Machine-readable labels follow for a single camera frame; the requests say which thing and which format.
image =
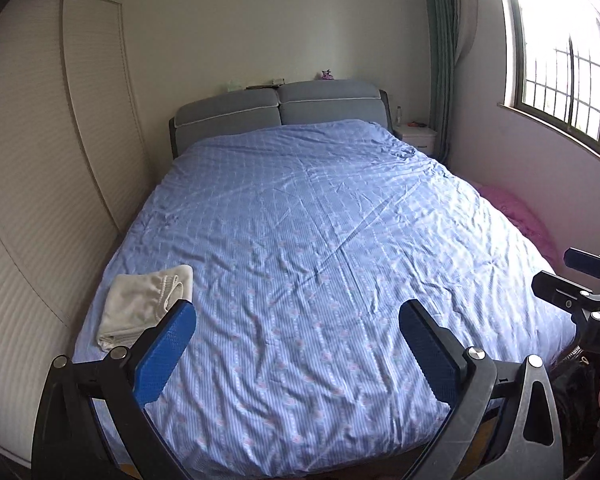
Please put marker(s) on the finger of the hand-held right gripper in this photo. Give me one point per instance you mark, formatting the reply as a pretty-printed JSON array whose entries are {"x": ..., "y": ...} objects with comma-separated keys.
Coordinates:
[
  {"x": 560, "y": 290},
  {"x": 590, "y": 262}
]

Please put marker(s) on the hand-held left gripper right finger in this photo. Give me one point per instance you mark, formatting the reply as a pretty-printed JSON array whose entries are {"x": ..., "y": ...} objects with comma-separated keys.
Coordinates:
[{"x": 430, "y": 350}]

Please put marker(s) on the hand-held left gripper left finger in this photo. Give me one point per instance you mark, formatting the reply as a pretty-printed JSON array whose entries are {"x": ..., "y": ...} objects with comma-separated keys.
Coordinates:
[{"x": 162, "y": 355}]

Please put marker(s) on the white pants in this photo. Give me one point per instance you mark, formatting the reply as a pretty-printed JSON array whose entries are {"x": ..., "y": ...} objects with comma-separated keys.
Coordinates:
[{"x": 130, "y": 300}]

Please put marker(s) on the black bag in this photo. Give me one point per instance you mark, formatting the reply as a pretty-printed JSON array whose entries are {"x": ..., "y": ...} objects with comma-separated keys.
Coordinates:
[{"x": 575, "y": 400}]

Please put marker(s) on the pink cloth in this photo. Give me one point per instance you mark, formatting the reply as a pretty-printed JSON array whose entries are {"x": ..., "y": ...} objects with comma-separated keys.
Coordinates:
[{"x": 520, "y": 220}]

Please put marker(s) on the bed with blue cover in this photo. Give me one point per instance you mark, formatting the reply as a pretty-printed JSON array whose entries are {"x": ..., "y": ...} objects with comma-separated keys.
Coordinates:
[{"x": 305, "y": 235}]

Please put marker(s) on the barred window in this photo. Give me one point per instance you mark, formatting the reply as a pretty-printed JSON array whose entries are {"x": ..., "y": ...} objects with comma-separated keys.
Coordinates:
[{"x": 565, "y": 60}]

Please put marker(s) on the white nightstand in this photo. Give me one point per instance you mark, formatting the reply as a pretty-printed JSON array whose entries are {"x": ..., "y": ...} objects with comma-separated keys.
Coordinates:
[{"x": 420, "y": 137}]

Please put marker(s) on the white ribbed wardrobe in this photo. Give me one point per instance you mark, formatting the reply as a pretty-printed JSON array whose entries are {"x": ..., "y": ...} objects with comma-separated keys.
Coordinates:
[{"x": 30, "y": 160}]

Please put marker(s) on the clear plastic bottle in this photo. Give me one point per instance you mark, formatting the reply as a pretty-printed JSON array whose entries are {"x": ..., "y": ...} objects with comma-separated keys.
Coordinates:
[{"x": 399, "y": 116}]

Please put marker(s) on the green curtain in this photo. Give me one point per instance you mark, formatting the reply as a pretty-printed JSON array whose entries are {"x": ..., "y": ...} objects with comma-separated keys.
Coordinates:
[{"x": 445, "y": 60}]

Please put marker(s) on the grey upholstered headboard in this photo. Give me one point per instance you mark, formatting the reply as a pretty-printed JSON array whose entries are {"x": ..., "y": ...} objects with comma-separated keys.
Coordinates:
[{"x": 320, "y": 102}]

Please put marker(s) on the pale green box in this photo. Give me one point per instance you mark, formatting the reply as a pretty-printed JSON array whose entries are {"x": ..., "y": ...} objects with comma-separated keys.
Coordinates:
[{"x": 235, "y": 86}]

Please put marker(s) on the small purple toy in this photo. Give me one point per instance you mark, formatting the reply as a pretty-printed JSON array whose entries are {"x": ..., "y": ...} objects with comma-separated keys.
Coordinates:
[{"x": 326, "y": 75}]

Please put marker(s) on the small white box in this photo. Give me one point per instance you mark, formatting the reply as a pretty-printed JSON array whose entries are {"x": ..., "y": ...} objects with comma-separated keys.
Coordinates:
[{"x": 278, "y": 81}]

